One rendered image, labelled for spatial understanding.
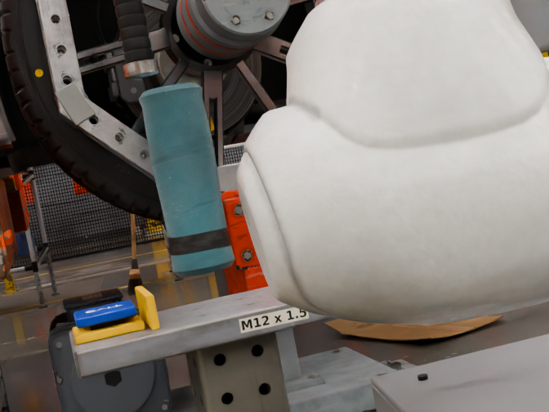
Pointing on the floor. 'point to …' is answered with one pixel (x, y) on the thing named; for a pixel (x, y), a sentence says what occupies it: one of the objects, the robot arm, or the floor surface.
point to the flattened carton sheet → (403, 332)
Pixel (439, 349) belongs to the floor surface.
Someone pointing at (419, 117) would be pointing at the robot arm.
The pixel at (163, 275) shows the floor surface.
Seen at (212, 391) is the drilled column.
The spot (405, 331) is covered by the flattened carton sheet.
